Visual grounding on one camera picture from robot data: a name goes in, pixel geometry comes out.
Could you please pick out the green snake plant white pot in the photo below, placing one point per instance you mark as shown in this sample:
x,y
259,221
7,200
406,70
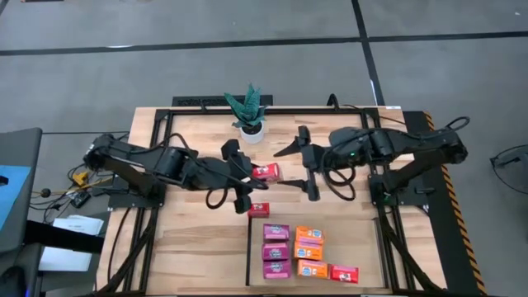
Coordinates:
x,y
251,134

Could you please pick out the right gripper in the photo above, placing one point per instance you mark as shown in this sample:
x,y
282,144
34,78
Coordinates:
x,y
317,163

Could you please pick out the grey cabinet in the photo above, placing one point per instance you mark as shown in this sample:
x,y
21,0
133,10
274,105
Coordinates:
x,y
20,148

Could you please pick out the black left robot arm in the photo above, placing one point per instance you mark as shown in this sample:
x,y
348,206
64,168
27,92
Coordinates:
x,y
173,163

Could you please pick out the blue sheet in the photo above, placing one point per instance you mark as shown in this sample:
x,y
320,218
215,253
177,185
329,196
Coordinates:
x,y
12,194

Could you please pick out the pink Raisin Bran box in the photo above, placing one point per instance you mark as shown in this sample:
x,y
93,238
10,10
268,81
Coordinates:
x,y
275,251
276,269
276,232

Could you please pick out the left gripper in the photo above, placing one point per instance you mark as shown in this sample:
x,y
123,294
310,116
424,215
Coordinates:
x,y
239,175

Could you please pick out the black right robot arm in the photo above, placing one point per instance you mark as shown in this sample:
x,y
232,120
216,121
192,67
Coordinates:
x,y
392,144

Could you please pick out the black table clamp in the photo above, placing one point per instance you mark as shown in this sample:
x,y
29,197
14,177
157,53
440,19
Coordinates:
x,y
332,99

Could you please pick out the black knob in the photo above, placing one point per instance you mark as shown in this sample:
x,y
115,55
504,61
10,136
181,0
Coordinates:
x,y
45,192

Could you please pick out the black bar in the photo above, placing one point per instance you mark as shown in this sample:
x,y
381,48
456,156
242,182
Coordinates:
x,y
62,239

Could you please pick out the white paper sheets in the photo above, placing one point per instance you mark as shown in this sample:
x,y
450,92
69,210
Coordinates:
x,y
78,224

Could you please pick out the black mat yellow striped edge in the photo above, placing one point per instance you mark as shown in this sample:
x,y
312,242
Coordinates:
x,y
437,247

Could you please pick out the orange Mini Wheats box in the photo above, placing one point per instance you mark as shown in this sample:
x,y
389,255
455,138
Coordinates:
x,y
307,251
309,234
312,269

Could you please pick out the red Froot Loops box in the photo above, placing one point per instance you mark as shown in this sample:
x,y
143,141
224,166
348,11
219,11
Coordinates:
x,y
258,210
268,172
344,273

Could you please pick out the black aluminium table frame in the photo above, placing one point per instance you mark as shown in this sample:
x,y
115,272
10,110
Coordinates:
x,y
288,111

